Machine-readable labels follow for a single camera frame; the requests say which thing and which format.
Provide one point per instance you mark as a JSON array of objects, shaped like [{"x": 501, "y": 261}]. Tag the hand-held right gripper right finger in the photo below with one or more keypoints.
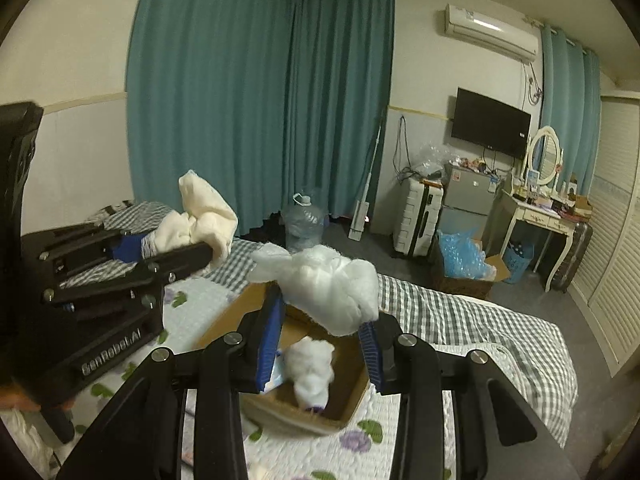
[{"x": 371, "y": 355}]

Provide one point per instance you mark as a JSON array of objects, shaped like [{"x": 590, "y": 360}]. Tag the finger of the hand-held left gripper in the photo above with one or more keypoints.
[
  {"x": 75, "y": 250},
  {"x": 175, "y": 262}
]

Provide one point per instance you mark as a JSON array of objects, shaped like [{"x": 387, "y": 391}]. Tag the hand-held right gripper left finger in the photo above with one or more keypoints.
[{"x": 267, "y": 345}]

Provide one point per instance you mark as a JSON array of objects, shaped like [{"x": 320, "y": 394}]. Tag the small white cotton wad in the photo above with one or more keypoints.
[{"x": 312, "y": 365}]

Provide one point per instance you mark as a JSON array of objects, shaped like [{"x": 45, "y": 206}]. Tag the cream cloth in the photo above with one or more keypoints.
[{"x": 210, "y": 220}]

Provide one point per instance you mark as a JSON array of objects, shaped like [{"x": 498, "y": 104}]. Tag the large white cotton wad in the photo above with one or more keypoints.
[{"x": 325, "y": 285}]

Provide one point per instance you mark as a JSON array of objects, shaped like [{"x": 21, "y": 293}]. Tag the cardboard box with plastic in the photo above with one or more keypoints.
[{"x": 470, "y": 287}]

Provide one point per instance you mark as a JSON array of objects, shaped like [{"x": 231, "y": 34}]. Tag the clear water jug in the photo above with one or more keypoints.
[{"x": 302, "y": 227}]

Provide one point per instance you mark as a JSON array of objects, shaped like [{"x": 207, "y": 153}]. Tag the bed with checkered blanket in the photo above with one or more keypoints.
[{"x": 490, "y": 325}]

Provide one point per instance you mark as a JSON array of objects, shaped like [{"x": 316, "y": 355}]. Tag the blue plastic bags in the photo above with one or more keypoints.
[{"x": 462, "y": 255}]

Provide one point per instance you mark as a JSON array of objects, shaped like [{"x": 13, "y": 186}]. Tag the white flat mop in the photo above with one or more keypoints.
[{"x": 362, "y": 210}]

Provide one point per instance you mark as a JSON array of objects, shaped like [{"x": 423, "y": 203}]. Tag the white suitcase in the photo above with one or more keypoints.
[{"x": 417, "y": 215}]

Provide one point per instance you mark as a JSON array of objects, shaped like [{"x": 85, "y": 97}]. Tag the blue basket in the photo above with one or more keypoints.
[{"x": 519, "y": 262}]

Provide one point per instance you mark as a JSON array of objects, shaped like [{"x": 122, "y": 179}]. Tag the wide teal curtain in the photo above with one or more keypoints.
[
  {"x": 205, "y": 85},
  {"x": 340, "y": 100}
]

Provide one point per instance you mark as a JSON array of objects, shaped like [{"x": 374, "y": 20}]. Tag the grey mini fridge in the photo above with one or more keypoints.
[{"x": 470, "y": 195}]

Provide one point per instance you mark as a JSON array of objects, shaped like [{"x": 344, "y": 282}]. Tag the clear plastic bag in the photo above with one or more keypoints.
[{"x": 434, "y": 157}]

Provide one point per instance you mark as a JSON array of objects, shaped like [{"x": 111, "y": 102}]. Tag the white dressing table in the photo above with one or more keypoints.
[{"x": 532, "y": 215}]

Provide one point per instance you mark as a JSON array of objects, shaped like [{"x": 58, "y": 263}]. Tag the dark suitcase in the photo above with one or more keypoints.
[{"x": 575, "y": 255}]

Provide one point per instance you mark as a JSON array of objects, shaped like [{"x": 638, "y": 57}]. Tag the white oval mirror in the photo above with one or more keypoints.
[{"x": 547, "y": 152}]

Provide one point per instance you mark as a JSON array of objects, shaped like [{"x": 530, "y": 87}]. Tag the white louvred wardrobe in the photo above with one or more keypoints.
[{"x": 615, "y": 220}]

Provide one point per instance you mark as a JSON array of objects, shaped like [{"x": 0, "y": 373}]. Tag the narrow teal curtain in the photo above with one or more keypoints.
[{"x": 570, "y": 110}]

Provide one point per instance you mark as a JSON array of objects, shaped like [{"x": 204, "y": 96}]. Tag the white air conditioner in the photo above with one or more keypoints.
[{"x": 490, "y": 32}]

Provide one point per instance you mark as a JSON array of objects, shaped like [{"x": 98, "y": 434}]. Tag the black wall television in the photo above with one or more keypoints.
[{"x": 490, "y": 122}]

